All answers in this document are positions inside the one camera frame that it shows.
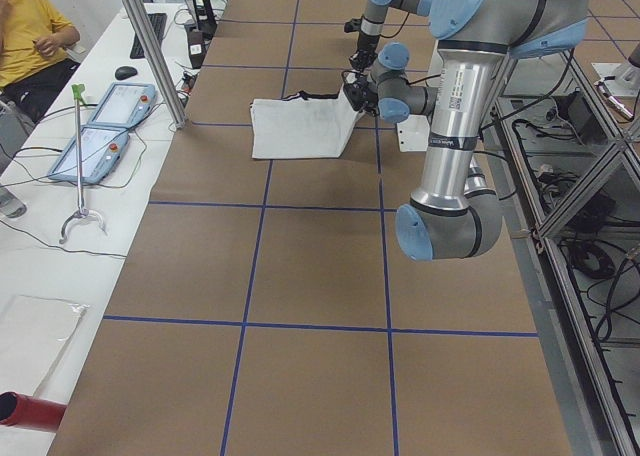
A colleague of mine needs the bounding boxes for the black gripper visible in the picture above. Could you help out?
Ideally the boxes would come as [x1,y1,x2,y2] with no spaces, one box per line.
[349,31,380,71]
[358,84,379,115]

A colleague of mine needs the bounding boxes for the grey cartoon print t-shirt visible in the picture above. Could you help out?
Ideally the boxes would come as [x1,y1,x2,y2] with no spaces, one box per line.
[250,92,364,159]

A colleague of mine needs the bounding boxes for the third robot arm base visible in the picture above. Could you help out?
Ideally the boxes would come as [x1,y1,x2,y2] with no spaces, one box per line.
[592,45,639,98]

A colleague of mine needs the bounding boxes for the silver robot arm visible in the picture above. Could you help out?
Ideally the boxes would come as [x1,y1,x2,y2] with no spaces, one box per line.
[344,0,434,72]
[351,0,589,261]

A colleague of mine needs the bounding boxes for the black box with label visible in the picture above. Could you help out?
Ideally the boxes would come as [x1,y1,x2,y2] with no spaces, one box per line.
[187,29,206,69]

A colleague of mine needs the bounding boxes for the black computer keyboard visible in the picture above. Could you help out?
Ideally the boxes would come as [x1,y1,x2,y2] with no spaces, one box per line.
[128,11,169,60]

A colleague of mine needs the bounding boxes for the upper blue teach pendant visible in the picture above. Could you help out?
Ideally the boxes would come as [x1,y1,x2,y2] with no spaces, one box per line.
[88,82,157,129]

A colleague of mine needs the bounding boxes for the blue teach pendant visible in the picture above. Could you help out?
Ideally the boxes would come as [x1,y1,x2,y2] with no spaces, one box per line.
[88,82,157,129]
[47,125,129,185]

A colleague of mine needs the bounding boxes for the black computer mouse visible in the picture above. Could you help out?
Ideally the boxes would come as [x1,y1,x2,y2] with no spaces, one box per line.
[114,65,138,81]

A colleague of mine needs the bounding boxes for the lower blue teach pendant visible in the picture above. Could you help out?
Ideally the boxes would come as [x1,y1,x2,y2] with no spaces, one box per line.
[47,125,129,185]

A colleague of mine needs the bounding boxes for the person in yellow shirt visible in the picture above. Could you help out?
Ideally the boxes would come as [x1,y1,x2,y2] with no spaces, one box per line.
[1,0,80,123]

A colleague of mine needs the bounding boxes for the clear water bottle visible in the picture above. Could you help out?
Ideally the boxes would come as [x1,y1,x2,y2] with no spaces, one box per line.
[0,185,27,219]

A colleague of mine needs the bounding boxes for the clear plastic bag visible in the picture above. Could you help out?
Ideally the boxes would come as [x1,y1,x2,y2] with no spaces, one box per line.
[1,295,89,396]

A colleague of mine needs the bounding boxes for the red cylinder tube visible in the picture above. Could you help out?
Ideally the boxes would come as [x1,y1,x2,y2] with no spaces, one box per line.
[1,392,67,433]

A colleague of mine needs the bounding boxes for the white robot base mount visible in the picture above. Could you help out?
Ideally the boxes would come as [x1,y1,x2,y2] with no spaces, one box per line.
[396,115,430,152]

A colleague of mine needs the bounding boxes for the aluminium frame post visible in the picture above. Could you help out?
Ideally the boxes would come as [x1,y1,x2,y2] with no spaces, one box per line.
[122,0,186,129]

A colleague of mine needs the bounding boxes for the black aluminium frame rail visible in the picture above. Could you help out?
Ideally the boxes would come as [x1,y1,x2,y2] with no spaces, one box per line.
[484,40,639,455]

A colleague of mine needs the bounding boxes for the green handled grabber tool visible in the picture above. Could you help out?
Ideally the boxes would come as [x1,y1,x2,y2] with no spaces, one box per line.
[59,84,106,244]

